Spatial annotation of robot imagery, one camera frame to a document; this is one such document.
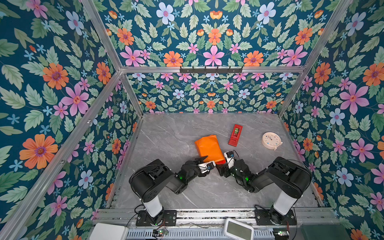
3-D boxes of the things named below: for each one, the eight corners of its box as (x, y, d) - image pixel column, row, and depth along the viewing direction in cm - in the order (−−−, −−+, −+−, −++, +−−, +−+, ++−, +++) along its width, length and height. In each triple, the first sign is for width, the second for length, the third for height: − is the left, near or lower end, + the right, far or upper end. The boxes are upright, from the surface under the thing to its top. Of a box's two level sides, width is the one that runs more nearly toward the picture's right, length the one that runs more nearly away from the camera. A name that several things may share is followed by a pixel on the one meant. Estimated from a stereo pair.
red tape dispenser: (227, 144, 104) (229, 138, 98) (233, 129, 112) (234, 123, 107) (237, 147, 102) (238, 141, 97) (241, 131, 110) (243, 126, 105)
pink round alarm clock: (264, 149, 101) (266, 147, 99) (260, 134, 110) (261, 131, 107) (282, 149, 101) (284, 147, 99) (276, 134, 109) (277, 131, 107)
